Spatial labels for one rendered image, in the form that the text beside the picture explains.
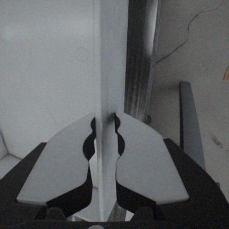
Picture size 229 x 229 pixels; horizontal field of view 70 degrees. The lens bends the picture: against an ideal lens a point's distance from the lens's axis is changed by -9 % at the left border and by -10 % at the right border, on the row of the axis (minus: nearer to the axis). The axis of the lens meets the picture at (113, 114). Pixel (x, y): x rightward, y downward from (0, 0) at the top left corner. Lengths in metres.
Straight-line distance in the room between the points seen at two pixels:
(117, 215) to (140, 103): 0.34
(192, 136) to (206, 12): 0.72
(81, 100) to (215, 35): 1.00
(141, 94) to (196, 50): 0.85
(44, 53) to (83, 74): 0.05
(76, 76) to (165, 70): 0.98
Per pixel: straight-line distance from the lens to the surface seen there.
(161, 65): 1.12
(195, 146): 0.57
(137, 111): 0.30
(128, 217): 0.53
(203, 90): 1.17
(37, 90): 0.21
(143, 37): 0.27
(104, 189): 0.17
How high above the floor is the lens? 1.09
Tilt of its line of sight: 57 degrees down
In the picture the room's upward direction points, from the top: 146 degrees counter-clockwise
